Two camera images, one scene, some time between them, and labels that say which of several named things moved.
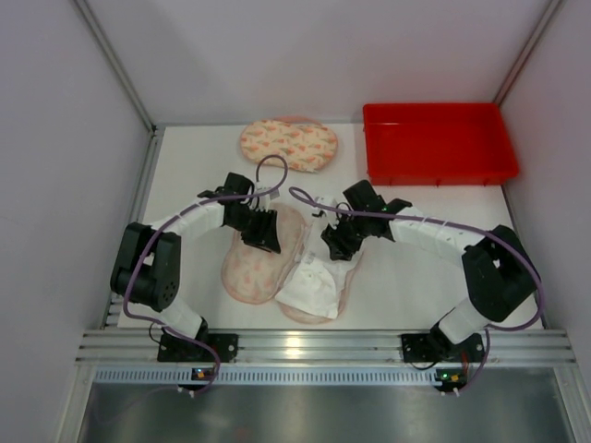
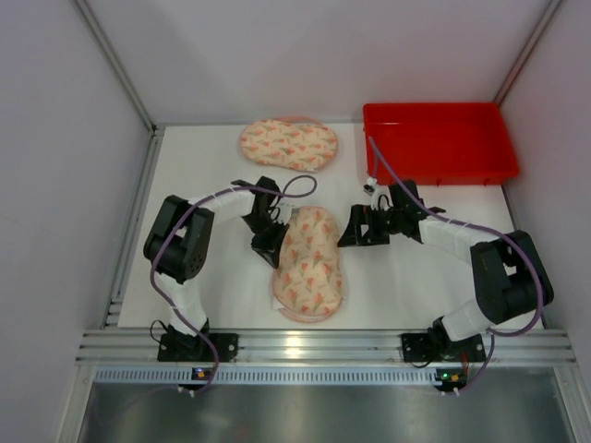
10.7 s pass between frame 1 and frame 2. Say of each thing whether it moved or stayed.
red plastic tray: stayed
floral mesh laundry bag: stayed
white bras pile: moved
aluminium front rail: stayed
